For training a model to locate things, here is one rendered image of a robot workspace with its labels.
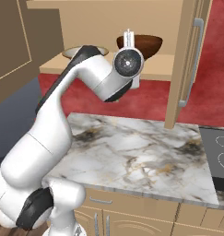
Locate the grey bar cabinet handle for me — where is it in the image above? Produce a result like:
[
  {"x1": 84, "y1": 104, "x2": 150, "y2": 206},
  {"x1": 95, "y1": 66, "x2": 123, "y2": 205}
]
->
[{"x1": 178, "y1": 18, "x2": 206, "y2": 108}]

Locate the tan grey bowl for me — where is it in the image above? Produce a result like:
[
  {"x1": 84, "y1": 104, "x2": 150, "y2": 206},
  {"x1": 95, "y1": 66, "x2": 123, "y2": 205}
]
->
[{"x1": 61, "y1": 45, "x2": 110, "y2": 60}]

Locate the dark brown bowl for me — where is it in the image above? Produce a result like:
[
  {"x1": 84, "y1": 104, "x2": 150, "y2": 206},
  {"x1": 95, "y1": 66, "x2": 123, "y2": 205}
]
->
[{"x1": 116, "y1": 34, "x2": 164, "y2": 60}]

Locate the beige base cabinet door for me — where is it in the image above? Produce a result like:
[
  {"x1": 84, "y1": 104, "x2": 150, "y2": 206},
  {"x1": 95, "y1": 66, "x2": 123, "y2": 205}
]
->
[
  {"x1": 171, "y1": 222, "x2": 224, "y2": 236},
  {"x1": 73, "y1": 206, "x2": 105, "y2": 236},
  {"x1": 103, "y1": 209, "x2": 176, "y2": 236}
]

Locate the beige cabinet door with handle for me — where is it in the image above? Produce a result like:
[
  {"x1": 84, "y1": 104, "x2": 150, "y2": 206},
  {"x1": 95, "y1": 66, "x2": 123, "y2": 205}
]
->
[{"x1": 164, "y1": 0, "x2": 215, "y2": 130}]

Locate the black hob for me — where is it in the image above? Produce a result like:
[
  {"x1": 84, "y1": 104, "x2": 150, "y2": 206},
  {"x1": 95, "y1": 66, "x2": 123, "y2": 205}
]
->
[{"x1": 198, "y1": 126, "x2": 224, "y2": 193}]

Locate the grey base cabinet handle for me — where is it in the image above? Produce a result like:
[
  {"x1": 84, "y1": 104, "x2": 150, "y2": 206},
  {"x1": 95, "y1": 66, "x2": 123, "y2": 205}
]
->
[
  {"x1": 93, "y1": 212, "x2": 100, "y2": 236},
  {"x1": 104, "y1": 214, "x2": 112, "y2": 236}
]

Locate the beige wall cabinet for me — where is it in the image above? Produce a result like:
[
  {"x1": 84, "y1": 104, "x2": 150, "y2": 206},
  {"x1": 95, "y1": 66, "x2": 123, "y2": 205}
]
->
[{"x1": 25, "y1": 0, "x2": 185, "y2": 83}]

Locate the beige drawer front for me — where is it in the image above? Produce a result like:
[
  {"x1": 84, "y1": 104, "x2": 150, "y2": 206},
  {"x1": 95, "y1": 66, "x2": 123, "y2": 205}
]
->
[
  {"x1": 176, "y1": 202, "x2": 224, "y2": 230},
  {"x1": 81, "y1": 187, "x2": 181, "y2": 223}
]

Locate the brown panelled cabinet door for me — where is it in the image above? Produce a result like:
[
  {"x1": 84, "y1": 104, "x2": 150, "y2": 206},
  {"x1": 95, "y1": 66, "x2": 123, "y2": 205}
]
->
[{"x1": 0, "y1": 0, "x2": 65, "y2": 109}]

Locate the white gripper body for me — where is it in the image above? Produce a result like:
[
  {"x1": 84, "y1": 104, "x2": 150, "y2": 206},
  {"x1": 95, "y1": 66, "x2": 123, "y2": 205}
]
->
[{"x1": 123, "y1": 29, "x2": 136, "y2": 50}]

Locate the grey drawer handle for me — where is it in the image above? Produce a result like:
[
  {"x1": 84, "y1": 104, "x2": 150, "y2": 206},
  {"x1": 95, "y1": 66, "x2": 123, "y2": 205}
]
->
[{"x1": 88, "y1": 196, "x2": 113, "y2": 206}]

